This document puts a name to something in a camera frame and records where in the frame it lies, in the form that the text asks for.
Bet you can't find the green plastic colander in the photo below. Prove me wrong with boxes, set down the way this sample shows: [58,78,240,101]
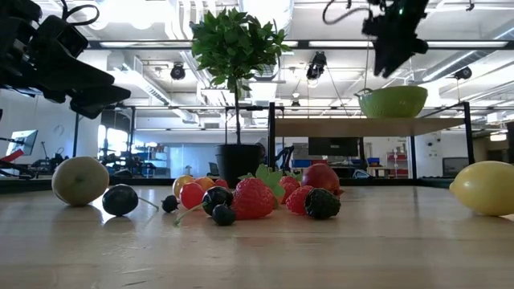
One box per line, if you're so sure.
[353,84,430,120]

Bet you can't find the large strawberry green leaves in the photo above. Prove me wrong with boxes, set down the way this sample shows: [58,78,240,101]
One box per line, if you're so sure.
[231,163,287,221]

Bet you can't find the brown green kiwi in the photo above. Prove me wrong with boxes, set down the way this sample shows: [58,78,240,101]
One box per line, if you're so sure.
[51,156,110,208]

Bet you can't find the red storage shelf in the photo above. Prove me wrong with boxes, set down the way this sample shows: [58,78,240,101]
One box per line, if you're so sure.
[385,150,410,178]

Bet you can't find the black television screen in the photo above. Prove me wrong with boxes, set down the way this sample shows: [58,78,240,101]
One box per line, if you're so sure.
[308,136,361,157]

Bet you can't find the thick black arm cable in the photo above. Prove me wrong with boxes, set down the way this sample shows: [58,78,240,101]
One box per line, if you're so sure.
[322,0,377,26]

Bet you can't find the small red strawberry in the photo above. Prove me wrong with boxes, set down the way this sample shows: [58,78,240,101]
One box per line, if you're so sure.
[284,185,315,216]

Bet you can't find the dark blackberry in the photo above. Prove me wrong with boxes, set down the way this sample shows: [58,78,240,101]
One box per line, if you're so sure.
[304,187,342,221]

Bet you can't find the tilted computer monitor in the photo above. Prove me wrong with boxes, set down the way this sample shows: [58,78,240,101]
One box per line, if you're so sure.
[6,128,39,157]

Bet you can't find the black camera cable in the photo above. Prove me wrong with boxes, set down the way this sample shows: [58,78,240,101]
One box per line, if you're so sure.
[59,0,100,26]

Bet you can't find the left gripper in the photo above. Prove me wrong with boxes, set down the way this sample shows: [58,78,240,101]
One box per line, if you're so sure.
[0,0,132,120]

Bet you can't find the dark cherry green stem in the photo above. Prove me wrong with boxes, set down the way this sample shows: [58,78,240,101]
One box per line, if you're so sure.
[173,185,235,226]
[101,184,160,218]

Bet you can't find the red bar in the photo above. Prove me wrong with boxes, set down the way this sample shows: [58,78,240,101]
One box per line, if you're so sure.
[0,149,26,164]

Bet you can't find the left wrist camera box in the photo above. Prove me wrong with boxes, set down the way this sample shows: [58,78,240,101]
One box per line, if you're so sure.
[34,14,90,58]

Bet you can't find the yellow orange pear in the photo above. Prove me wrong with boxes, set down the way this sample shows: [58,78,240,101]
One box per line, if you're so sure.
[172,174,196,198]

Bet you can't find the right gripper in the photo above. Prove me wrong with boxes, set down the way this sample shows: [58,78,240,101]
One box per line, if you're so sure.
[361,14,430,79]

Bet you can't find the small dark blueberry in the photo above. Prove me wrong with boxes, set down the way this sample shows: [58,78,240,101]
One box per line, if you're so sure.
[211,203,237,226]
[161,194,180,214]

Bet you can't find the dark computer monitor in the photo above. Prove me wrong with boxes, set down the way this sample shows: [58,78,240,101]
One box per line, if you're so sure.
[442,157,470,178]

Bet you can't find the wooden shelf black metal legs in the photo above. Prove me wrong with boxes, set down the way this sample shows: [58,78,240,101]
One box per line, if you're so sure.
[267,100,475,181]

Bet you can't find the red cherry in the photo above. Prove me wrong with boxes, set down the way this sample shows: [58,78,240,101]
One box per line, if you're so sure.
[179,182,206,210]

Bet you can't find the yellow plastic lemon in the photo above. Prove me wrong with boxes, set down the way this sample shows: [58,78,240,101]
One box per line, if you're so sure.
[448,160,514,217]

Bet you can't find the potted green plant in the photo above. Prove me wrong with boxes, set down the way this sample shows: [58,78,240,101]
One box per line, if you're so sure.
[189,6,293,189]

